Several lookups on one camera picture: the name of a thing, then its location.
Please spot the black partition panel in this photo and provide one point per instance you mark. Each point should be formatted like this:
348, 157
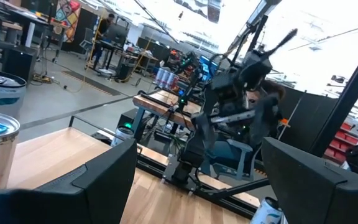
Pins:
309, 115

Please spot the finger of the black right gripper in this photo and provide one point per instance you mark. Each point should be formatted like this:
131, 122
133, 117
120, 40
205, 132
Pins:
266, 119
206, 130

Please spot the red storage bin rack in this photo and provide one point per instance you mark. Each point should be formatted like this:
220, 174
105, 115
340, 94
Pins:
340, 143

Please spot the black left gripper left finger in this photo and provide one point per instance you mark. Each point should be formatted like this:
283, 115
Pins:
89, 193

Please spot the black rig post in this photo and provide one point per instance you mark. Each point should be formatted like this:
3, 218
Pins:
346, 99

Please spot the distant wooden table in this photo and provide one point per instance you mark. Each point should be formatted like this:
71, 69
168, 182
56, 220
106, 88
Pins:
163, 107

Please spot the lit blue monitor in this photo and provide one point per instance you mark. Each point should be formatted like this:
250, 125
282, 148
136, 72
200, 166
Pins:
208, 67

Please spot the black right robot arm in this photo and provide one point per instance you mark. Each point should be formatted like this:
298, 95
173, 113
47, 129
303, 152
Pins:
191, 155

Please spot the grey blue chair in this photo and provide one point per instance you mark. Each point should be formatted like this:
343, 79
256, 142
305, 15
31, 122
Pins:
238, 155

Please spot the black floor bin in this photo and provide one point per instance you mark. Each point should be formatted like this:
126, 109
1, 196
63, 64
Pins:
19, 63

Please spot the distant red white can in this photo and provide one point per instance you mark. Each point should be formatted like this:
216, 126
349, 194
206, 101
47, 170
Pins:
166, 79
159, 77
173, 82

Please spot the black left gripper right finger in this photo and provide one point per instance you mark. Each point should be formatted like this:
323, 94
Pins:
315, 193

